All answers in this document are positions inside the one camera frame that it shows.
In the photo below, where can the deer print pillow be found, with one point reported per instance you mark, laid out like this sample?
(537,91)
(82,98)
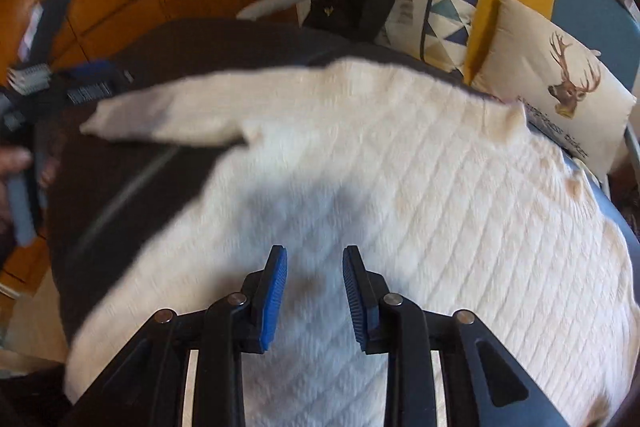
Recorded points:
(525,47)

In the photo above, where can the triangle pattern pillow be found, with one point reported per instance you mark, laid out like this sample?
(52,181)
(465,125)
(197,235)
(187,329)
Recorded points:
(450,7)

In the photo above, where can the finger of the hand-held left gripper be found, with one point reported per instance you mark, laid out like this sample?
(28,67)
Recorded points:
(95,89)

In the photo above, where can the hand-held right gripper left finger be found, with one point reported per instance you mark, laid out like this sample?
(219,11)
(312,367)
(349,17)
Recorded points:
(272,302)

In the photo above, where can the cream knit sweater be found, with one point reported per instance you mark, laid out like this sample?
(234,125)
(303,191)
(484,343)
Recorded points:
(400,182)

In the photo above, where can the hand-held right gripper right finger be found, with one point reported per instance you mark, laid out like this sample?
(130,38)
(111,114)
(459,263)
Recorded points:
(355,302)

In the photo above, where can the person's left hand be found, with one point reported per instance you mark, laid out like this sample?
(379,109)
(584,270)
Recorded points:
(12,162)

